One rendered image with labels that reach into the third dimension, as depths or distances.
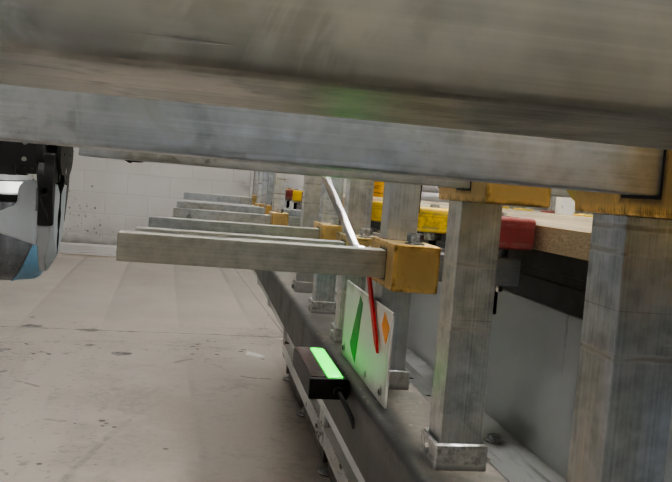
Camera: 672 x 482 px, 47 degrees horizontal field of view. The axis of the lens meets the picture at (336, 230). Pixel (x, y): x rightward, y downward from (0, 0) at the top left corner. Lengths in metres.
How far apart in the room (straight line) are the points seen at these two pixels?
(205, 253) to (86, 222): 7.94
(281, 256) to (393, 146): 0.51
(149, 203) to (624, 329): 8.37
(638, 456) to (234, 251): 0.50
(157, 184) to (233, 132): 8.38
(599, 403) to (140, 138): 0.26
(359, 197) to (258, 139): 0.81
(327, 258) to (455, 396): 0.24
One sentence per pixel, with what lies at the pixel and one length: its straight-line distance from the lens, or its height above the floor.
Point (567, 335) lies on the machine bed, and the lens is 0.94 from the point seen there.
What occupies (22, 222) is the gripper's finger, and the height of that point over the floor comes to 0.86.
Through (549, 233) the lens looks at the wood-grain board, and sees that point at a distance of 0.87.
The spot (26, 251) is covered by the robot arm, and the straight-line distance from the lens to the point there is 1.48.
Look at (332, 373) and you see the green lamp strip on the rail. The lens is 0.95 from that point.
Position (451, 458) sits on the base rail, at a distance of 0.67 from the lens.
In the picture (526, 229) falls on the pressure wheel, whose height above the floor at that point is 0.90.
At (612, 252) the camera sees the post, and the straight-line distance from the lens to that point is 0.42.
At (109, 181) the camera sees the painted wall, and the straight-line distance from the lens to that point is 8.71.
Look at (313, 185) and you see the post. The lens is 1.63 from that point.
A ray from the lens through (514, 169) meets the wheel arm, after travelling 0.34.
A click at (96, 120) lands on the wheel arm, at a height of 0.94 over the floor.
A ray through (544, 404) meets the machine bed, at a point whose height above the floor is 0.68.
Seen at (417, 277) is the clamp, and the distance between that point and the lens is 0.81.
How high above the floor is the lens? 0.92
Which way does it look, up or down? 3 degrees down
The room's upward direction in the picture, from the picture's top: 5 degrees clockwise
